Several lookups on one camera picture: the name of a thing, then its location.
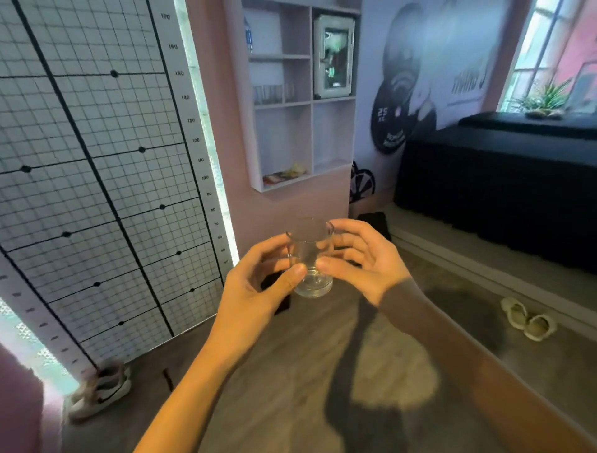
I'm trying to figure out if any person's right hand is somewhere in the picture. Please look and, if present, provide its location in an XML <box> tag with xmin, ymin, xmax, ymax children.
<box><xmin>316</xmin><ymin>218</ymin><xmax>413</xmax><ymax>310</ymax></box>

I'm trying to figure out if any person's left hand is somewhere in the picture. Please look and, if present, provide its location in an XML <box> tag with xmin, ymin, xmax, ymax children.
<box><xmin>206</xmin><ymin>233</ymin><xmax>308</xmax><ymax>370</ymax></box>

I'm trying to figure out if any clear drinking glass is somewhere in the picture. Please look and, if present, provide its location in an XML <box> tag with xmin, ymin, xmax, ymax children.
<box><xmin>285</xmin><ymin>217</ymin><xmax>336</xmax><ymax>299</ymax></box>

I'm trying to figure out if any person's right forearm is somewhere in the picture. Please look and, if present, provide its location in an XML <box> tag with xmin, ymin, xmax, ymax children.
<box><xmin>377</xmin><ymin>277</ymin><xmax>597</xmax><ymax>453</ymax></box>

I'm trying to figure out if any person's left forearm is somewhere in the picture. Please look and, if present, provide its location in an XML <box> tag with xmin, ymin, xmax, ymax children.
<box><xmin>134</xmin><ymin>343</ymin><xmax>244</xmax><ymax>453</ymax></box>

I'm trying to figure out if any black bag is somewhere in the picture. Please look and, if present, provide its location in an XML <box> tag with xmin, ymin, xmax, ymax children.
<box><xmin>356</xmin><ymin>211</ymin><xmax>392</xmax><ymax>242</ymax></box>

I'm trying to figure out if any white light strip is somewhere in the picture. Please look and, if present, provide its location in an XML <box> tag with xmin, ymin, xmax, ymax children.
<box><xmin>174</xmin><ymin>0</ymin><xmax>240</xmax><ymax>268</ymax></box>

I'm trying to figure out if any black draped massage table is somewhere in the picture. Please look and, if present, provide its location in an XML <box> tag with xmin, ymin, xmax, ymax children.
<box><xmin>393</xmin><ymin>111</ymin><xmax>597</xmax><ymax>277</ymax></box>

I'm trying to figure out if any row of clear glasses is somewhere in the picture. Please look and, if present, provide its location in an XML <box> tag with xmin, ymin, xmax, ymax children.
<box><xmin>252</xmin><ymin>84</ymin><xmax>297</xmax><ymax>106</ymax></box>

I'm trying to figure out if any beige sandal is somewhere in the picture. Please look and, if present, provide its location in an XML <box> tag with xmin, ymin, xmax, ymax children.
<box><xmin>523</xmin><ymin>314</ymin><xmax>558</xmax><ymax>343</ymax></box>
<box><xmin>500</xmin><ymin>297</ymin><xmax>530</xmax><ymax>331</ymax></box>

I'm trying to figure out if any white framed display box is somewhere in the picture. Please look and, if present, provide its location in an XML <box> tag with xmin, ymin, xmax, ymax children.
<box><xmin>313</xmin><ymin>14</ymin><xmax>356</xmax><ymax>100</ymax></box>

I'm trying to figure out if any white sneaker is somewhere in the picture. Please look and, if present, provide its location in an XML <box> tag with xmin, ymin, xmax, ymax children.
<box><xmin>80</xmin><ymin>361</ymin><xmax>127</xmax><ymax>394</ymax></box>
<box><xmin>66</xmin><ymin>377</ymin><xmax>133</xmax><ymax>423</ymax></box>

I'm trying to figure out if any white grid posture chart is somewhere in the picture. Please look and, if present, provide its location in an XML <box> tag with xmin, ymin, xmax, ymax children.
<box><xmin>0</xmin><ymin>0</ymin><xmax>234</xmax><ymax>376</ymax></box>

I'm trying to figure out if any green potted plant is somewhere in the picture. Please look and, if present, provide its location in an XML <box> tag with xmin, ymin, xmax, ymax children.
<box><xmin>510</xmin><ymin>78</ymin><xmax>573</xmax><ymax>118</ymax></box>

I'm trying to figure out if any white wall shelf unit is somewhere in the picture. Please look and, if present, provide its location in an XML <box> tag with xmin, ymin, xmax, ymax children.
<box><xmin>224</xmin><ymin>0</ymin><xmax>363</xmax><ymax>193</ymax></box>

